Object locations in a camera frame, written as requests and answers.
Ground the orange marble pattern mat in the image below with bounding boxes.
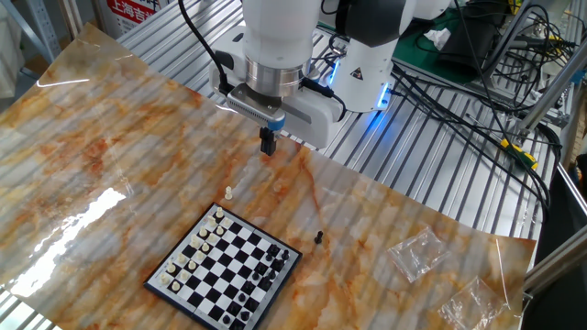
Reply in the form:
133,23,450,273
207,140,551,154
0,22,537,330

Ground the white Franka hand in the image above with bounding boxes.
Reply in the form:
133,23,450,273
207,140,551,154
209,25,346,158

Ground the grey aluminium profile post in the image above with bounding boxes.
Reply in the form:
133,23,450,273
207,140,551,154
481,0,536,79

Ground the slanted aluminium profile bar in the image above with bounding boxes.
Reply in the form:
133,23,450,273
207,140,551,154
516,43,587,134

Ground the clear plastic zip bag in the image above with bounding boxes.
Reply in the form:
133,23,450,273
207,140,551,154
387,226,453,284
437,274,511,330

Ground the white crumpled tissue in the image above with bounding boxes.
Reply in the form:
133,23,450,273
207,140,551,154
423,27,453,51

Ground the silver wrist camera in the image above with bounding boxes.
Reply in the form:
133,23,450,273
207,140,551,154
226,83,287,133

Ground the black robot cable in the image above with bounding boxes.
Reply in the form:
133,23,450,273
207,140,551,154
392,63,564,221

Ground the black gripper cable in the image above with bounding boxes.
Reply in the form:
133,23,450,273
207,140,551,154
300,76,348,122

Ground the black and white chessboard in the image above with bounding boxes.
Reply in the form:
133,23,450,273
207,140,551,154
143,202,304,330

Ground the black box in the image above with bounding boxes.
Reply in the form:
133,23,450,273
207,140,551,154
435,11,501,78

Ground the black camera cable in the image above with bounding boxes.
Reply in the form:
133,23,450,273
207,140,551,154
177,0,233,95

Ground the yellow handled screwdriver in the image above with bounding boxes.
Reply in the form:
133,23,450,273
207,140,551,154
465,112,540,171

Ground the green cutting mat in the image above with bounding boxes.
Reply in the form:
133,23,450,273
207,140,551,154
318,0,487,86

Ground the red sign with characters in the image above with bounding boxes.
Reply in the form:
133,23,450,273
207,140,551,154
105,0,160,25

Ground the aluminium table edge bar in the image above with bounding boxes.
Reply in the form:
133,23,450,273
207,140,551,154
522,224,587,295

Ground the grey perforated rack upright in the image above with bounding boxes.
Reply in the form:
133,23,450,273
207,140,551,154
25,0,63,63

